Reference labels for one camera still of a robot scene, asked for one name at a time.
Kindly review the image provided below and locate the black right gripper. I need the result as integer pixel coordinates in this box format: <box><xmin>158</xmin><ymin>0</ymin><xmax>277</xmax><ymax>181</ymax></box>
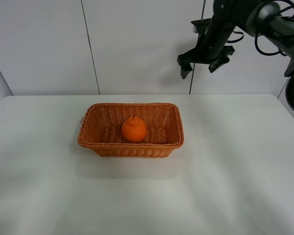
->
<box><xmin>177</xmin><ymin>0</ymin><xmax>245</xmax><ymax>79</ymax></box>

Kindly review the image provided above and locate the orange citrus fruit with stem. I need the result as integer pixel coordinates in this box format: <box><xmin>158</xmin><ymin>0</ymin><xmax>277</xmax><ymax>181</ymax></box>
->
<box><xmin>121</xmin><ymin>115</ymin><xmax>147</xmax><ymax>142</ymax></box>

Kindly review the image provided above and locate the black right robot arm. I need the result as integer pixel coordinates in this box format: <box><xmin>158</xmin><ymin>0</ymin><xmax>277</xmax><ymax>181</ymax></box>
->
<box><xmin>177</xmin><ymin>0</ymin><xmax>294</xmax><ymax>110</ymax></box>

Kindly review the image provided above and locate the orange wicker basket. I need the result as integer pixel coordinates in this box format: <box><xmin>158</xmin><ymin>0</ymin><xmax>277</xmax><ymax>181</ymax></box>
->
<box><xmin>77</xmin><ymin>103</ymin><xmax>184</xmax><ymax>158</ymax></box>

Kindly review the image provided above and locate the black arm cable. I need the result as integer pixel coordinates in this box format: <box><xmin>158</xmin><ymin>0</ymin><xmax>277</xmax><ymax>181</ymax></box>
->
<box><xmin>225</xmin><ymin>3</ymin><xmax>294</xmax><ymax>56</ymax></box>

